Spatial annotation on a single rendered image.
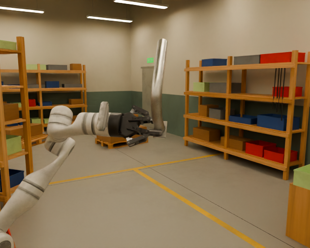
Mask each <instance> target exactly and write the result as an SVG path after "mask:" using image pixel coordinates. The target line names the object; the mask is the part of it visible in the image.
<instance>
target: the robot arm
mask: <svg viewBox="0 0 310 248"><path fill-rule="evenodd" d="M137 113H138V114H140V115H142V116H144V117H136V116H135V115H134V114H137ZM72 118H73V113H72V111H71V110H70V109H69V108H68V107H66V106H62V105H59V106H56V107H54V108H53V109H52V110H51V112H50V117H49V121H48V125H47V133H48V136H47V138H46V141H45V145H44V146H45V149H46V150H48V151H49V152H51V153H53V154H55V155H56V156H58V158H57V159H55V160H54V161H53V162H52V163H50V164H49V165H47V166H45V167H43V168H41V169H39V170H37V171H34V172H32V173H30V174H28V175H27V176H26V177H25V178H24V179H23V181H22V182H21V183H20V184H19V186H18V187H17V189H16V190H15V192H14V193H13V195H12V196H11V197H10V199H9V200H8V202H7V203H6V204H5V206H4V207H3V208H2V210H1V211H0V248H14V242H13V239H12V237H11V236H10V235H9V234H7V233H6V232H7V230H8V229H9V227H10V226H11V225H12V223H13V222H14V220H15V219H16V218H18V217H19V216H20V215H21V214H23V213H24V212H26V211H27V210H29V209H30V208H31V207H33V206H34V205H35V204H36V203H37V201H38V200H39V199H40V197H41V196H42V194H43V192H44V191H45V189H46V188H47V186H48V184H49V183H50V181H51V180H52V178H53V176H54V175H55V174H56V172H57V171H58V169H59V168H60V167H61V165H62V164H63V163H64V161H65V160H66V159H67V157H68V156H69V155H70V153H71V152H72V150H73V148H74V146H75V141H74V140H73V139H72V138H70V137H72V136H77V135H98V136H108V137H123V138H125V139H126V140H127V144H128V146H129V147H132V146H135V145H137V144H140V143H143V142H146V141H147V138H148V136H160V135H162V130H156V129H150V130H147V129H142V128H140V127H139V126H140V125H141V124H149V123H151V124H153V120H152V117H150V115H149V112H148V111H146V110H144V109H142V108H140V107H138V106H136V105H133V106H132V109H131V111H130V112H128V113H125V114H124V113H109V103H108V102H101V105H100V110H99V113H87V112H83V113H79V114H78V116H77V117H76V119H75V121H74V123H73V124H71V123H72ZM135 134H136V135H141V136H139V137H136V138H134V139H133V138H131V137H132V136H134V135H135Z"/></svg>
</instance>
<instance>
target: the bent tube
mask: <svg viewBox="0 0 310 248"><path fill-rule="evenodd" d="M167 44H168V42H167V40H166V39H159V40H158V43H157V50H156V57H155V66H154V73H153V80H152V88H151V114H152V120H153V124H154V129H156V130H162V135H160V136H153V138H166V132H167V121H163V118H162V85H163V77H164V69H165V61H166V52H167Z"/></svg>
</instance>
